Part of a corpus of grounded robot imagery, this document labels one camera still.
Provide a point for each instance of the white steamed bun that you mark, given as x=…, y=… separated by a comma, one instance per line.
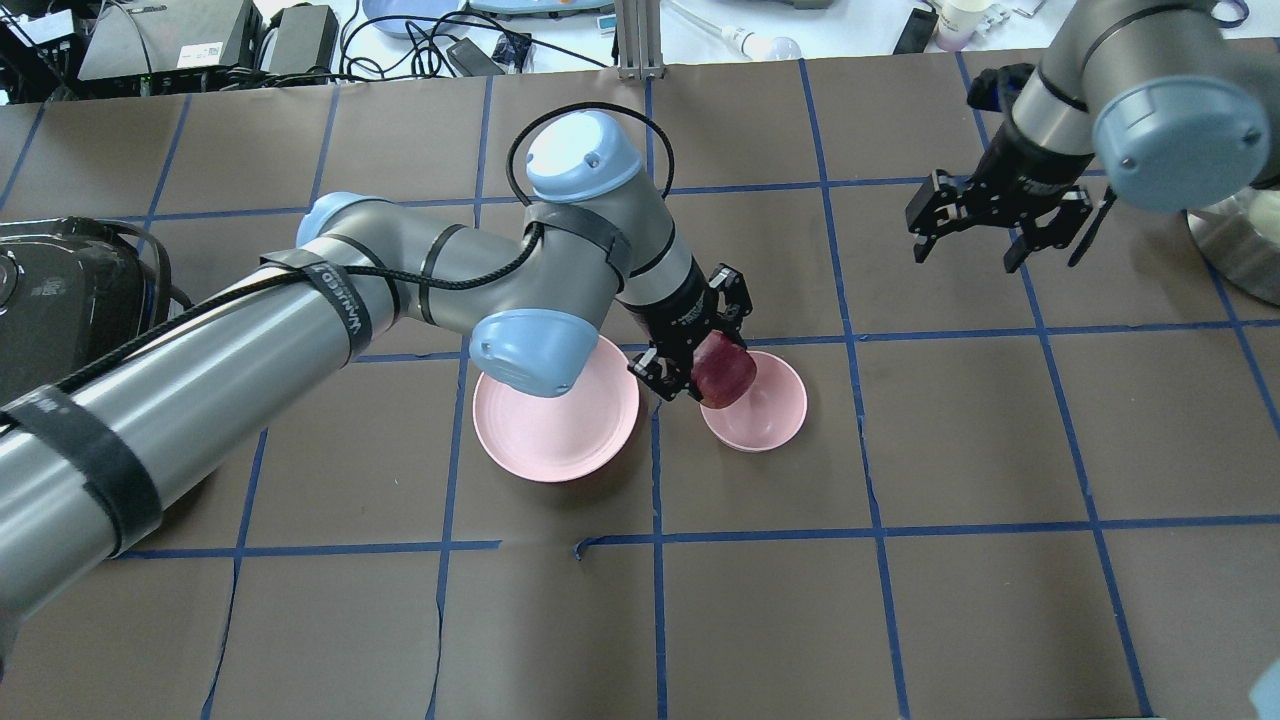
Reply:
x=1262, y=210

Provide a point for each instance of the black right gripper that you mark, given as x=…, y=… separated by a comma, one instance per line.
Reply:
x=1022, y=170

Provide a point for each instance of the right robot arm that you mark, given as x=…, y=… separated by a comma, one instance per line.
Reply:
x=1136, y=101

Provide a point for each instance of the red apple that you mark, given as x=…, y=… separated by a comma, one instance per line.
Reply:
x=722, y=371

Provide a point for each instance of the grey electronics box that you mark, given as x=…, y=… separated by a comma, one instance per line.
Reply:
x=162, y=39

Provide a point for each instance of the blue plate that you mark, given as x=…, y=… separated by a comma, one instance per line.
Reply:
x=394, y=18

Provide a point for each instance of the aluminium frame post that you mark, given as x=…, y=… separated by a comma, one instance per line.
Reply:
x=637, y=40

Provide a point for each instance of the pink bowl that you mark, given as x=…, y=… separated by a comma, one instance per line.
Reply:
x=770, y=413

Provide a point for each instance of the white purple jar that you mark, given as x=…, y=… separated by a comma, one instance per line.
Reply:
x=957, y=22

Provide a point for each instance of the black electronics box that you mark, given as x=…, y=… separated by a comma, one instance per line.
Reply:
x=302, y=40

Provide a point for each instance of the black power adapter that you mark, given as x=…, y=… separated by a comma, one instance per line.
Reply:
x=917, y=33

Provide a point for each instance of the steel steamer pot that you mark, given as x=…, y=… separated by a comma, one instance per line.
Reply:
x=1229, y=242

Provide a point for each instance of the pink plate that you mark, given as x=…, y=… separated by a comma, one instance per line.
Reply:
x=555, y=440

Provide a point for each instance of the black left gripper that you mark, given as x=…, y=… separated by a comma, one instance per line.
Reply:
x=676, y=317

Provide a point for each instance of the clear plastic bulb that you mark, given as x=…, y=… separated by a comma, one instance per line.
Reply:
x=748, y=44

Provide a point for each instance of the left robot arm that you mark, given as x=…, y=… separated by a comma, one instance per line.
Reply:
x=92, y=460

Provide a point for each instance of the black rice cooker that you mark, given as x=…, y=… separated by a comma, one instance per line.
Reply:
x=74, y=289

